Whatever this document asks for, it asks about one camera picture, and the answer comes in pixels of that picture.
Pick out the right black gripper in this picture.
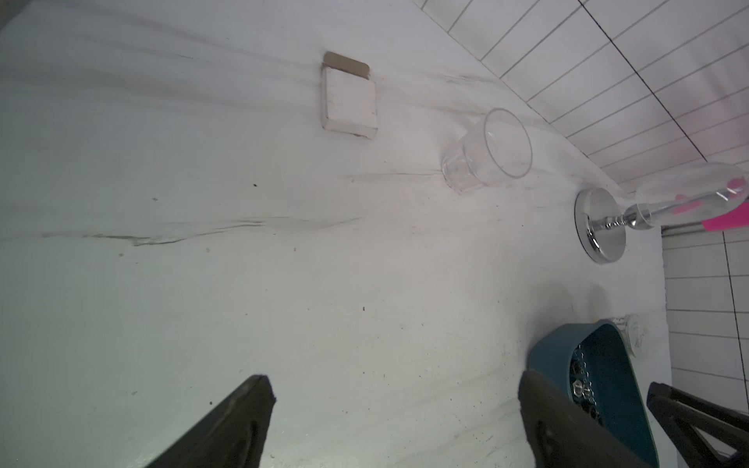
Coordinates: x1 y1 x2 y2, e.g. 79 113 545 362
647 382 748 467

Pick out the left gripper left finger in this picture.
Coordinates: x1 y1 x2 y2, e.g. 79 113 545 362
149 374 276 468

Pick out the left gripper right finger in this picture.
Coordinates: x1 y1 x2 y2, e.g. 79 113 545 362
518 370 647 467

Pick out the silver nut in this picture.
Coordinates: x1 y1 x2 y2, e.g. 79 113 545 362
572 379 592 401

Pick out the teal storage box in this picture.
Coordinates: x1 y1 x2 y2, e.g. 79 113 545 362
528 320 659 467

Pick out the small white cardboard box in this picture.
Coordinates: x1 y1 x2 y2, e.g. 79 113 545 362
321 51 378 140

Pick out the silver glass rack stand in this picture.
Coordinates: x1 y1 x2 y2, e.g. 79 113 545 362
573 186 703 265

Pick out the pink wine glass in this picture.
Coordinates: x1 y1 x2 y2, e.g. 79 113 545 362
669 177 748 233

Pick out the clear wine glass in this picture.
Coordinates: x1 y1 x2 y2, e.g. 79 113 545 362
622 163 748 230

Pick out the clear plastic cup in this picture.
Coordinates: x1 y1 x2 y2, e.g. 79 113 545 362
441 108 534 194

